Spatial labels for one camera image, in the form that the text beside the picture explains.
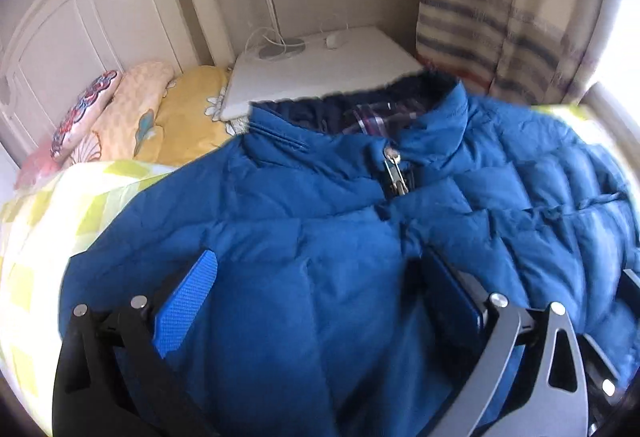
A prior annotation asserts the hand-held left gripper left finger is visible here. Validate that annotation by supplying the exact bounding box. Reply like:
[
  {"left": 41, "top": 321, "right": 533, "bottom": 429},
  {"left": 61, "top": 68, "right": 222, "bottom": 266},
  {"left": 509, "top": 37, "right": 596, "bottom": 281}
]
[{"left": 52, "top": 248, "right": 224, "bottom": 437}]

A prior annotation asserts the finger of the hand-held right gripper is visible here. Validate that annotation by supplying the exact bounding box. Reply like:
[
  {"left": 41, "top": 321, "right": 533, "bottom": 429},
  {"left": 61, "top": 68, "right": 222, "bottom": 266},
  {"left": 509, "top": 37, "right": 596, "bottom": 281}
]
[{"left": 580, "top": 333, "right": 626, "bottom": 420}]

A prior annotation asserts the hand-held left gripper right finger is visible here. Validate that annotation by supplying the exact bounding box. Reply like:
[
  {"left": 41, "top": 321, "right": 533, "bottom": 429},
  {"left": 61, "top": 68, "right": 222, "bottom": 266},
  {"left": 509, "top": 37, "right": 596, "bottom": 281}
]
[{"left": 419, "top": 244, "right": 592, "bottom": 437}]

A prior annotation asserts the blue puffer jacket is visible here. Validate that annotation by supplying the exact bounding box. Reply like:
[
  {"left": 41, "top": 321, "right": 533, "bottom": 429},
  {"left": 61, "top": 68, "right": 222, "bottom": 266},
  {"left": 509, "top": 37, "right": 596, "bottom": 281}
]
[{"left": 59, "top": 72, "right": 640, "bottom": 437}]

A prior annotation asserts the yellow floral pillow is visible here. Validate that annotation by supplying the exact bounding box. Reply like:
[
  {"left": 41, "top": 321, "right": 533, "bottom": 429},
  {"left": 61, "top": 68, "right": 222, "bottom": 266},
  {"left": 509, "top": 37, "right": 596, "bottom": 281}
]
[{"left": 132, "top": 66, "right": 236, "bottom": 165}]

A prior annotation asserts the peach patterned pillow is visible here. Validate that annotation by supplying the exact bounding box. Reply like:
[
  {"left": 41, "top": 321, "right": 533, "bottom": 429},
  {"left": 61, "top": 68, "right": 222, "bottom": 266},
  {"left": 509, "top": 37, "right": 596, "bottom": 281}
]
[{"left": 90, "top": 61, "right": 175, "bottom": 160}]

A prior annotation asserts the pink bed sheet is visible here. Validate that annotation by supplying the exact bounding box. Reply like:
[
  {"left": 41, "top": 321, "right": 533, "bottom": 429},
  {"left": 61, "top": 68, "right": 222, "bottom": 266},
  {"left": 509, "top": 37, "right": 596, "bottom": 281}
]
[{"left": 14, "top": 137, "right": 63, "bottom": 190}]

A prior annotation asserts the floral patterned pillow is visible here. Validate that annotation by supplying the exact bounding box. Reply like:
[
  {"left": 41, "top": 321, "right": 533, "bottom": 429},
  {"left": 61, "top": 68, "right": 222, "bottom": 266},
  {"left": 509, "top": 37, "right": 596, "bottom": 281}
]
[{"left": 50, "top": 70, "right": 123, "bottom": 163}]

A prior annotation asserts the white nightstand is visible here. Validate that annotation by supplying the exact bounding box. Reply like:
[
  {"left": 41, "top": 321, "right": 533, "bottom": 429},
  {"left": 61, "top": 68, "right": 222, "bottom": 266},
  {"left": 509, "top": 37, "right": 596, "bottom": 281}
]
[{"left": 220, "top": 26, "right": 426, "bottom": 123}]

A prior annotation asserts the striped printed curtain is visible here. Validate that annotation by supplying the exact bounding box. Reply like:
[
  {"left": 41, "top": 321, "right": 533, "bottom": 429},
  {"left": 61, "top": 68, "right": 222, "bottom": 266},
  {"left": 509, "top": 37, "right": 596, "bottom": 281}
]
[{"left": 415, "top": 0, "right": 608, "bottom": 105}]

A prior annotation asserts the window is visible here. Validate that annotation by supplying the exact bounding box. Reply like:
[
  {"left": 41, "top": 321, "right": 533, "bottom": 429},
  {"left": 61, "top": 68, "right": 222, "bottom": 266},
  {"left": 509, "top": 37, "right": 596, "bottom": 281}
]
[{"left": 582, "top": 0, "right": 640, "bottom": 118}]

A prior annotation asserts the white wooden headboard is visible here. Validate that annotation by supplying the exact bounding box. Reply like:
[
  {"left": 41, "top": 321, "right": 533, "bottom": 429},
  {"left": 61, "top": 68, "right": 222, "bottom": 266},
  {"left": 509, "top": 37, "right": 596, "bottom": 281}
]
[{"left": 0, "top": 0, "right": 236, "bottom": 168}]

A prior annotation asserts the white lamp cable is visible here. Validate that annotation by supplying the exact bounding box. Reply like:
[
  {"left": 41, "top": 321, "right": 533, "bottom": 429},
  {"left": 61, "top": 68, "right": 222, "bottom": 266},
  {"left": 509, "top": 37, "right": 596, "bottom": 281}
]
[{"left": 244, "top": 23, "right": 288, "bottom": 57}]

